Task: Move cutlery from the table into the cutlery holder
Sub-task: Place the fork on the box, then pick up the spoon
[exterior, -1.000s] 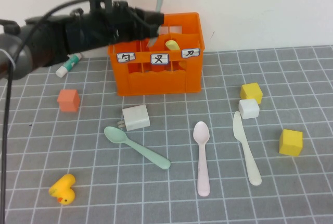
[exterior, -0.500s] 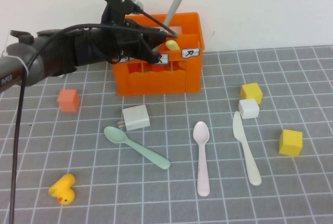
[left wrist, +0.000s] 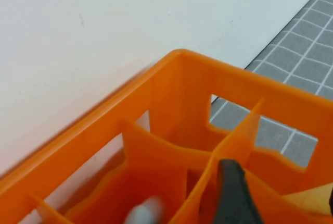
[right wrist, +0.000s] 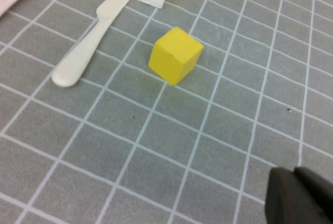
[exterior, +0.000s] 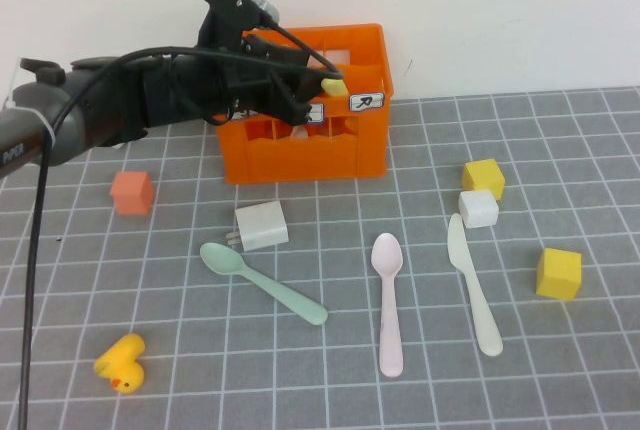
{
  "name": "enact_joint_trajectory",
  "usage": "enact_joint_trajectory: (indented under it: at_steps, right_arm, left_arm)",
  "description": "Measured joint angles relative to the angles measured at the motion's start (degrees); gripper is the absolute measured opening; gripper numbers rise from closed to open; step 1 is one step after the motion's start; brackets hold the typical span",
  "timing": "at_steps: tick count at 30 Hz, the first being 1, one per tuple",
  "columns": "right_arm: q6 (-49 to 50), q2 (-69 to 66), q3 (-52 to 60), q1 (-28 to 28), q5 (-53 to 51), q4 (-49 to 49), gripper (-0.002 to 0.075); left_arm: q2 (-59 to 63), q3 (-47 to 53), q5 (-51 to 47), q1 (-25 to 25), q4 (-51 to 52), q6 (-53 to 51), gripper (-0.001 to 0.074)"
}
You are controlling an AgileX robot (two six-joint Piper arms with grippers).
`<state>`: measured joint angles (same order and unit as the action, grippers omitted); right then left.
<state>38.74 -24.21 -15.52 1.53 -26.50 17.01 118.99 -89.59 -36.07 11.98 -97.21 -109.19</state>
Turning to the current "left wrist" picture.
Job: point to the yellow plastic knife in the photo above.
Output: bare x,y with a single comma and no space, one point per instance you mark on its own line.
312,200

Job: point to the grey plastic fork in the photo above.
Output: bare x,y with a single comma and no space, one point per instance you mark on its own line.
143,212

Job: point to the grey grid pattern table mat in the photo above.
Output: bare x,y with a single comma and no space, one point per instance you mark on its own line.
312,39

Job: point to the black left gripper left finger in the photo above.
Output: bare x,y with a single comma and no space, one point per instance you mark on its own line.
234,198

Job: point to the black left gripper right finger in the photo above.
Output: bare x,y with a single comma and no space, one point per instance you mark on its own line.
331,195

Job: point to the orange plastic cutlery holder crate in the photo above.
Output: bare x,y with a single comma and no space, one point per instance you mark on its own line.
166,83

